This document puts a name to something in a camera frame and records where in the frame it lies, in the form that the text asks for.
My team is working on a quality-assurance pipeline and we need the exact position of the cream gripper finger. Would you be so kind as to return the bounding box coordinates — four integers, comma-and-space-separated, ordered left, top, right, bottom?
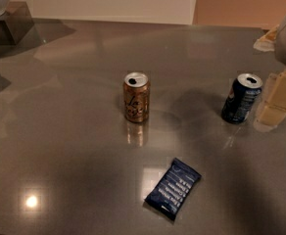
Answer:
254, 69, 286, 132
254, 25, 278, 52

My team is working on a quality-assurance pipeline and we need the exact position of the blue snack bar wrapper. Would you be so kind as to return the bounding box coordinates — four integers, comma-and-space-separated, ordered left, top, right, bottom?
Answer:
145, 159, 202, 221

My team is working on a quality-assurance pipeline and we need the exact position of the blue soda can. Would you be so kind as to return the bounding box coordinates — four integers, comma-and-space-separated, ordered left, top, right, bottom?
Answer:
221, 73, 262, 124

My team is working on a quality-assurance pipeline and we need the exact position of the orange LaCroix can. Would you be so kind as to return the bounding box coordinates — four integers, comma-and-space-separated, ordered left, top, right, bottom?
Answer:
123, 71, 150, 123

